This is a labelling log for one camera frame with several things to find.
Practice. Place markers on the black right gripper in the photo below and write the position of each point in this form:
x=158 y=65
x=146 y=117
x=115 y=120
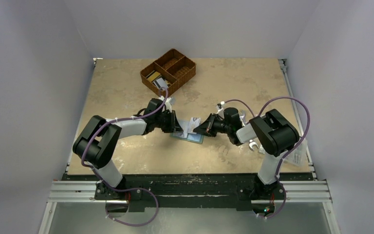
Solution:
x=215 y=124

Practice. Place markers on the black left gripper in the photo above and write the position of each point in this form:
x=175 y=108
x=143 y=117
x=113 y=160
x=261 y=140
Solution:
x=170 y=128

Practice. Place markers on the white VIP credit card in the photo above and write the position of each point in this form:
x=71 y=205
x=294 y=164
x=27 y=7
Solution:
x=193 y=123

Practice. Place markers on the teal card holder wallet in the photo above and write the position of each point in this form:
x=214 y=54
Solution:
x=194 y=138

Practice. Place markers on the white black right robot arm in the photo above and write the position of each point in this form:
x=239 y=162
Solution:
x=274 y=132

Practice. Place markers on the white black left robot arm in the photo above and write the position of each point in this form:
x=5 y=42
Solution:
x=96 y=143

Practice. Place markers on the gold white card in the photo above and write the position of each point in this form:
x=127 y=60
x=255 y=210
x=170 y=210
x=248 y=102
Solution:
x=153 y=76

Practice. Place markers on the silver wrench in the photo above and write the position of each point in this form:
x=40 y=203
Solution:
x=246 y=134

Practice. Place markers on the brown woven divided basket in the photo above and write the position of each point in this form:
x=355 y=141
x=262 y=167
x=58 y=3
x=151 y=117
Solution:
x=174 y=67

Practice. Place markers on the clear plastic box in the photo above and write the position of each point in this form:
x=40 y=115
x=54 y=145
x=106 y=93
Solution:
x=296 y=157

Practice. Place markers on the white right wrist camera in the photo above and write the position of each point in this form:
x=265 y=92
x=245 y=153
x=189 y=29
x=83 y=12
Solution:
x=220 y=109

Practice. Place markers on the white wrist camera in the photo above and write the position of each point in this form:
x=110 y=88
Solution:
x=170 y=101
x=220 y=109

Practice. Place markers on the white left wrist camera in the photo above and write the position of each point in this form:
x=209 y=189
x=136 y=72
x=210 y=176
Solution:
x=170 y=101

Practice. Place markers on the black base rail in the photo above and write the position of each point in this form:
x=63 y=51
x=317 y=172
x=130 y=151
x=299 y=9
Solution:
x=191 y=191

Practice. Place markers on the aluminium frame rail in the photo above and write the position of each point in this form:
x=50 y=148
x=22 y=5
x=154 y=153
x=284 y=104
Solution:
x=66 y=192

